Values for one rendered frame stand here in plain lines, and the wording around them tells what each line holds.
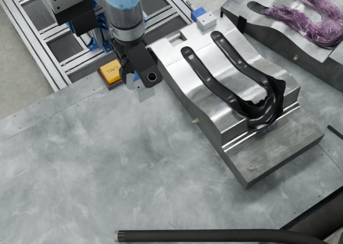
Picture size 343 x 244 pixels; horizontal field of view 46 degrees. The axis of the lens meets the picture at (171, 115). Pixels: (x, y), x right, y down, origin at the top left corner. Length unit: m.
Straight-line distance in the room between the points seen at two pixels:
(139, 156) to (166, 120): 0.14
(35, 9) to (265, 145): 1.65
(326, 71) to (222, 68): 0.31
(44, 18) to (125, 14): 1.52
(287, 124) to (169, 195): 0.38
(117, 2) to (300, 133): 0.61
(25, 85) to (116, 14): 1.58
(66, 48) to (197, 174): 1.25
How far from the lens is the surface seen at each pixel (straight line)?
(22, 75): 2.43
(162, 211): 1.10
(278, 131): 1.14
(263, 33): 1.34
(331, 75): 1.30
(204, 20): 1.26
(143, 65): 0.95
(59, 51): 2.18
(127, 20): 0.87
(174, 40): 1.28
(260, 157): 1.10
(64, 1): 1.35
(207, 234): 1.00
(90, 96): 1.28
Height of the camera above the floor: 1.87
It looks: 62 degrees down
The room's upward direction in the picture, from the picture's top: 5 degrees counter-clockwise
